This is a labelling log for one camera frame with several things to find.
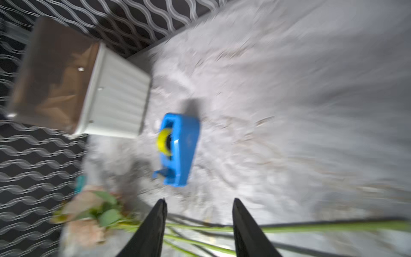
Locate pink flower bouquet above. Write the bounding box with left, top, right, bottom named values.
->
left=51, top=189, right=411, bottom=257

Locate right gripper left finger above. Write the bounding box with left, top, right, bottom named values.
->
left=117, top=199, right=168, bottom=257

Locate brown lid storage box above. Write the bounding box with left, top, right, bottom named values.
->
left=6, top=17, right=151, bottom=138

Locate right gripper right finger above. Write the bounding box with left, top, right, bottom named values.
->
left=232, top=198, right=281, bottom=257

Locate blue tape dispenser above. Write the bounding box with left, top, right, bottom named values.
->
left=153, top=113, right=200, bottom=187

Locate teal handled tool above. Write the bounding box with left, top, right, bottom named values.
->
left=74, top=175, right=87, bottom=194

